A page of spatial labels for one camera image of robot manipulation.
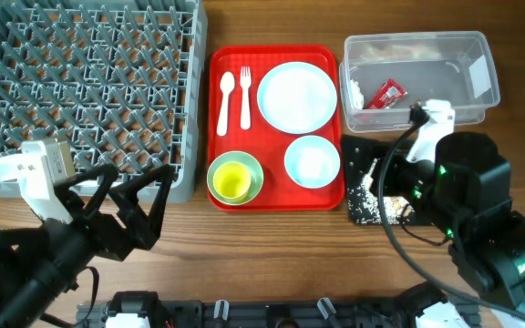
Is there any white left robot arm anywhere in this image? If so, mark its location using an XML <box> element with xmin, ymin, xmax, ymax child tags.
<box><xmin>0</xmin><ymin>165</ymin><xmax>175</xmax><ymax>327</ymax></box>

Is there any red sauce packet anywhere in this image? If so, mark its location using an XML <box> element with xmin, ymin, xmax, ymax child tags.
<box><xmin>365</xmin><ymin>78</ymin><xmax>407</xmax><ymax>109</ymax></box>

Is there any white plastic fork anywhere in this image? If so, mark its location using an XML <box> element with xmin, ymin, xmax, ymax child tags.
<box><xmin>240</xmin><ymin>67</ymin><xmax>252</xmax><ymax>130</ymax></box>

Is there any small light blue bowl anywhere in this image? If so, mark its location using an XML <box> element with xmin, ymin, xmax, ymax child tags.
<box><xmin>283</xmin><ymin>135</ymin><xmax>341</xmax><ymax>190</ymax></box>

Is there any clear plastic waste bin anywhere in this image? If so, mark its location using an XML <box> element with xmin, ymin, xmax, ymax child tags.
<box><xmin>339</xmin><ymin>31</ymin><xmax>501</xmax><ymax>133</ymax></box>

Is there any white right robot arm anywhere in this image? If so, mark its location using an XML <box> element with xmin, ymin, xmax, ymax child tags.
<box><xmin>375</xmin><ymin>132</ymin><xmax>525</xmax><ymax>323</ymax></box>

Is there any white plastic spoon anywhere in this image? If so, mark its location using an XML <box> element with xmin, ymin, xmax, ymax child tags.
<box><xmin>216</xmin><ymin>71</ymin><xmax>235</xmax><ymax>137</ymax></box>

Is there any large light blue plate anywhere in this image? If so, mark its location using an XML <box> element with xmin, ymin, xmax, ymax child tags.
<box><xmin>256</xmin><ymin>61</ymin><xmax>337</xmax><ymax>135</ymax></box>

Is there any green bowl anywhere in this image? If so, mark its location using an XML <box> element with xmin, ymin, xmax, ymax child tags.
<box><xmin>207</xmin><ymin>150</ymin><xmax>264</xmax><ymax>209</ymax></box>

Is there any red plastic tray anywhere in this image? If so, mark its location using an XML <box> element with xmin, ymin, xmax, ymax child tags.
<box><xmin>207</xmin><ymin>45</ymin><xmax>345</xmax><ymax>212</ymax></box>

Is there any grey dishwasher rack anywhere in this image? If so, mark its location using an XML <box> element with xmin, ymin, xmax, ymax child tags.
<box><xmin>0</xmin><ymin>0</ymin><xmax>208</xmax><ymax>203</ymax></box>

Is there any yellow plastic cup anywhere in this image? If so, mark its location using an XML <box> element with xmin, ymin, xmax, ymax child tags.
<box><xmin>213</xmin><ymin>161</ymin><xmax>252</xmax><ymax>203</ymax></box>

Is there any black waste tray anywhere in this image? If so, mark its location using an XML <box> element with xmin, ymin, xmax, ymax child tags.
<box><xmin>341</xmin><ymin>135</ymin><xmax>431</xmax><ymax>226</ymax></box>

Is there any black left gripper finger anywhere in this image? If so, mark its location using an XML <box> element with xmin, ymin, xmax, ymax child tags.
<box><xmin>108</xmin><ymin>165</ymin><xmax>175</xmax><ymax>246</ymax></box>
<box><xmin>73</xmin><ymin>162</ymin><xmax>120</xmax><ymax>215</ymax></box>

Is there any food scraps and rice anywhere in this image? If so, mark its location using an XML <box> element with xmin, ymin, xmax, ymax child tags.
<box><xmin>346</xmin><ymin>159</ymin><xmax>417</xmax><ymax>225</ymax></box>

